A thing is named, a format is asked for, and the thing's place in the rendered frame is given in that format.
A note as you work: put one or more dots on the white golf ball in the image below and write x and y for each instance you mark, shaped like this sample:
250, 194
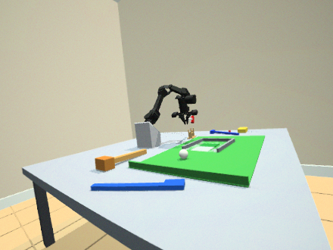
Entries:
183, 154

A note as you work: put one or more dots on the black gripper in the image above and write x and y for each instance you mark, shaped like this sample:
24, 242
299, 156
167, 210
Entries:
184, 110

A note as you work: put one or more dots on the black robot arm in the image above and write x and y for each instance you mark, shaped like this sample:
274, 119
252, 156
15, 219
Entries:
185, 98

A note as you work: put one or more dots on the yellow flat rectangular tile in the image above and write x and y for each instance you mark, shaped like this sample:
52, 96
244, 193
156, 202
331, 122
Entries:
242, 130

